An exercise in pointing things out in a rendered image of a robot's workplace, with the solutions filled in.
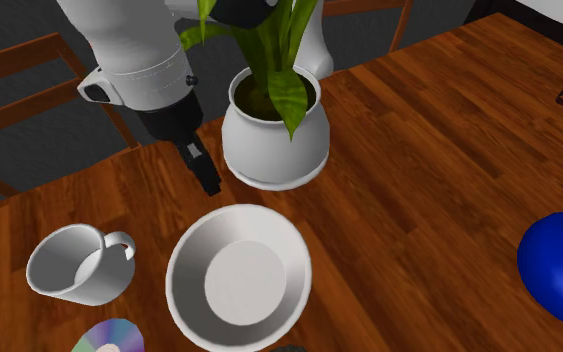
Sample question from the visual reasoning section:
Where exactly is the white bowl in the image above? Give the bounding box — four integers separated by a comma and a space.
164, 203, 313, 352

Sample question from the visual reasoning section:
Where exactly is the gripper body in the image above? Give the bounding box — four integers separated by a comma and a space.
136, 89, 205, 144

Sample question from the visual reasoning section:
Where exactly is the green plant in white pot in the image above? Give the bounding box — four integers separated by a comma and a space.
179, 0, 332, 192

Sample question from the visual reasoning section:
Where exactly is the wooden chair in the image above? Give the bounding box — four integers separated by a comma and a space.
0, 31, 142, 199
321, 0, 415, 54

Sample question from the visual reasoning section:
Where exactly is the iridescent compact disc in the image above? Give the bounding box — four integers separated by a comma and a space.
70, 318, 146, 352

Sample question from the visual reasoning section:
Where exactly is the blue rounded object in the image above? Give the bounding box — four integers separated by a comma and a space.
516, 210, 563, 336

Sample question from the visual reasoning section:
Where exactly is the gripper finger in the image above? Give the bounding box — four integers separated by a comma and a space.
174, 133, 223, 198

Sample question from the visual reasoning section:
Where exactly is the wooden table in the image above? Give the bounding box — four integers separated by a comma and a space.
0, 11, 563, 352

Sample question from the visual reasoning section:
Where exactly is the white mug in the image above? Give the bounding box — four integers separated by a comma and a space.
25, 223, 137, 308

